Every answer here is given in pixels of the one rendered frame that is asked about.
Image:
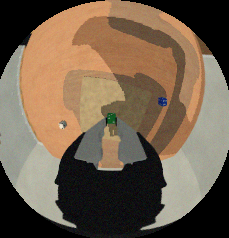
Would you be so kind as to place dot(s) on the grey die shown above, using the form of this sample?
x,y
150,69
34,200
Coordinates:
x,y
62,124

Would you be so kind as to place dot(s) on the blue die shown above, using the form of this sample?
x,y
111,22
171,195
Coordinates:
x,y
162,101

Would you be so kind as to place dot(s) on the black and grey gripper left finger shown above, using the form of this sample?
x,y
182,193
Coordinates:
x,y
87,148

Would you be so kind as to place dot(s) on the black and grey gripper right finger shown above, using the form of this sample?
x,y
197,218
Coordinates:
x,y
135,149

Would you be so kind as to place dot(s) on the green die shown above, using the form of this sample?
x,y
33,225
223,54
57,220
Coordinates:
x,y
111,118

